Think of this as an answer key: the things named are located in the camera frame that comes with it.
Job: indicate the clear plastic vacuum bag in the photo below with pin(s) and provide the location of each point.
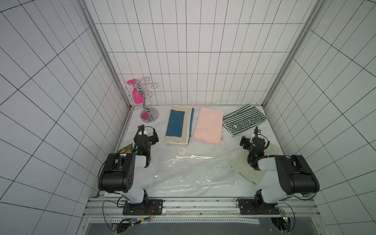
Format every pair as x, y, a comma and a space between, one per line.
204, 170

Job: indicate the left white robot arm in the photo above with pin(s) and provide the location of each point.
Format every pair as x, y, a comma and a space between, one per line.
118, 171

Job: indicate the pink towel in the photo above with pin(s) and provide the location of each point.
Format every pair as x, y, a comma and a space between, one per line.
209, 126

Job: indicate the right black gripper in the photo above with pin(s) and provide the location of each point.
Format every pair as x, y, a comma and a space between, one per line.
255, 138

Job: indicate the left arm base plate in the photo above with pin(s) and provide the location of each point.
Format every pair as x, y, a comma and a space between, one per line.
146, 208

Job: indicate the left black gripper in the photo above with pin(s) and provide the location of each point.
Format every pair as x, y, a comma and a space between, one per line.
141, 134

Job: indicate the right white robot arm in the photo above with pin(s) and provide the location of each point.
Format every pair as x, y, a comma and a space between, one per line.
294, 174

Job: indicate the light green folded towel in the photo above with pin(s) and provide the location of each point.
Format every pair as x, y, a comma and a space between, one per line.
266, 176

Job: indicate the blue and cream towel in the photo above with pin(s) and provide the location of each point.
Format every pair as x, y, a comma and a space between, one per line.
179, 127

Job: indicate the green striped Doraemon towel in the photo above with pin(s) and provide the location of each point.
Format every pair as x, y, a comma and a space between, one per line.
243, 119

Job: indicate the pink plastic cup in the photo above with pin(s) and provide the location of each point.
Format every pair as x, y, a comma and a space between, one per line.
137, 91

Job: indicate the aluminium mounting rail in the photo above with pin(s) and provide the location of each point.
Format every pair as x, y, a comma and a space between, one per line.
112, 208

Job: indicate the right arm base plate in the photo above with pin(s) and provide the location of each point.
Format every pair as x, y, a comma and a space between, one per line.
252, 207

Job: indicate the chrome cup holder stand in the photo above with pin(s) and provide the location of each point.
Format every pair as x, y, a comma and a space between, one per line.
148, 114

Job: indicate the colourful snack packet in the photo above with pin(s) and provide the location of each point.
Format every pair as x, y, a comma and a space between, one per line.
127, 149

